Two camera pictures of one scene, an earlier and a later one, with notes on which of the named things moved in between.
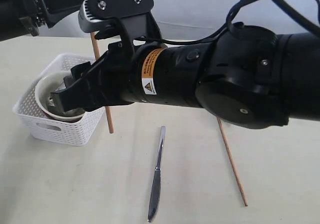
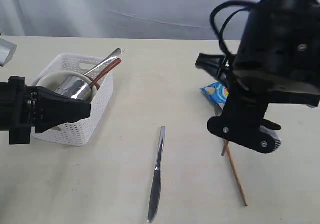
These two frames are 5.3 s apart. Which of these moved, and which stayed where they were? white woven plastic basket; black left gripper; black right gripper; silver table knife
Moved: black right gripper; black left gripper
Stayed: white woven plastic basket; silver table knife
